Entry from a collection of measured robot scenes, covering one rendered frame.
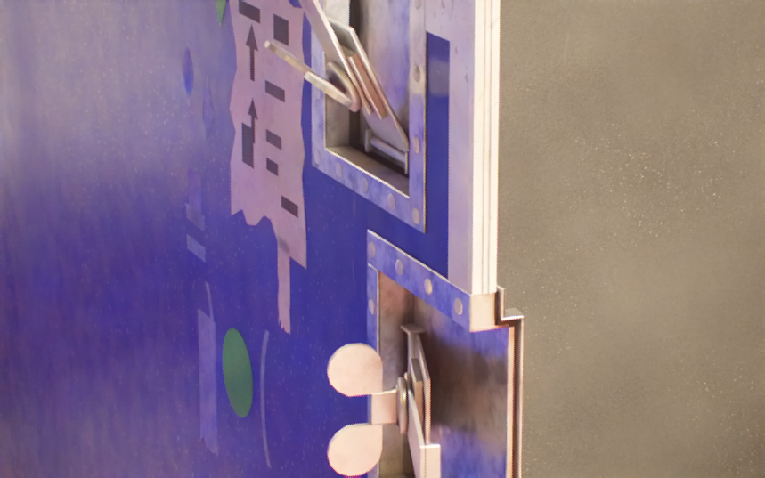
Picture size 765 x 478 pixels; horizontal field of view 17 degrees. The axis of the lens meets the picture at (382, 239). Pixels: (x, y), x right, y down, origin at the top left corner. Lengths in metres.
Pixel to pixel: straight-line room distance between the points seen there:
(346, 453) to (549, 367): 1.12
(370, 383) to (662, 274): 1.17
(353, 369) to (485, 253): 0.09
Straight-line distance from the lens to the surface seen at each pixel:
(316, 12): 1.09
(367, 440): 1.10
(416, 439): 1.04
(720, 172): 2.24
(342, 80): 1.10
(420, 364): 1.09
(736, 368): 2.30
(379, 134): 1.13
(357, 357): 1.08
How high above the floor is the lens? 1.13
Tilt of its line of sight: 16 degrees down
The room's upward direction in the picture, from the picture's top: straight up
